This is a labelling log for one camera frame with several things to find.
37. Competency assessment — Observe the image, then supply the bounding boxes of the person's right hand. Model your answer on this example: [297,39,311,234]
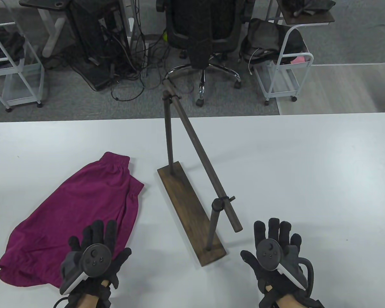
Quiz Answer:
[240,218,309,291]

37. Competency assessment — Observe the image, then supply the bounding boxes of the person's left hand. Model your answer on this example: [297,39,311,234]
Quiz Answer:
[60,220,133,289]

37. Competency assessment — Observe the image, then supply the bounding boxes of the person's right forearm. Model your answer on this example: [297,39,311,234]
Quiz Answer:
[266,284,304,308]

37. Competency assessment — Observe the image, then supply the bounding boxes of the person's left forearm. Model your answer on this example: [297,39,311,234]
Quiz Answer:
[80,280,111,308]

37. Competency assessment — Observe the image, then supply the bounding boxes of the grey controller on right glove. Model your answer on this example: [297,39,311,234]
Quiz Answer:
[255,238,308,291]

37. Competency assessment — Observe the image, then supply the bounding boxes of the grey controller on glove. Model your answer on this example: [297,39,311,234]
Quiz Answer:
[255,238,308,291]
[60,244,112,295]

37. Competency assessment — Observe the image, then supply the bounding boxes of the grey controller on left glove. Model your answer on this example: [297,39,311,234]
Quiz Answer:
[60,244,112,295]

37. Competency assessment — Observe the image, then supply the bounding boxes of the magenta shorts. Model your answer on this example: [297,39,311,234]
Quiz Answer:
[0,152,145,288]

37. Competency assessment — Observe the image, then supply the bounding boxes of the dark wooden hanging rack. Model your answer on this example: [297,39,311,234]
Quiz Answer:
[157,79,243,267]

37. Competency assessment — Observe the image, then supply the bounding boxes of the white cart with backpack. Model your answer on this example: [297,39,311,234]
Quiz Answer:
[249,26,314,106]

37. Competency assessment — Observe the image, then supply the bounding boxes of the black backpack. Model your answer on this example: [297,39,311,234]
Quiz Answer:
[241,18,308,64]

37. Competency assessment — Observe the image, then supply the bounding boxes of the black office chair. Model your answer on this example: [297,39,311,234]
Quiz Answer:
[164,0,243,107]

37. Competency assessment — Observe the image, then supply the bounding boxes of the black computer tower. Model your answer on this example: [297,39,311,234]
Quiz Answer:
[67,0,132,64]

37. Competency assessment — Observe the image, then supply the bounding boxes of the dark clothes in cart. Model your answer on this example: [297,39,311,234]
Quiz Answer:
[0,27,26,61]

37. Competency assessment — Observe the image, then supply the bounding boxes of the black garment on chair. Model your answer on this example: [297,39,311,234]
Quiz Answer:
[171,0,236,68]

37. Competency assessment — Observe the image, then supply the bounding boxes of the brown-topped desk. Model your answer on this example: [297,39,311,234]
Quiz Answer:
[265,0,336,26]

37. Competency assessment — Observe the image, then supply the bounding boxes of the white-legged desk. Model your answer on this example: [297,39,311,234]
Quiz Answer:
[19,0,74,59]

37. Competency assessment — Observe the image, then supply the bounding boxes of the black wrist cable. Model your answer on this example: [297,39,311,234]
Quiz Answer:
[298,259,315,293]

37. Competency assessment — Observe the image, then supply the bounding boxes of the tangle of black cables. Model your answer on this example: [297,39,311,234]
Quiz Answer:
[69,29,183,102]

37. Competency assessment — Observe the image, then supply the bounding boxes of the white wire cart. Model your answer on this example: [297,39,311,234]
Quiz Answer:
[0,22,45,113]

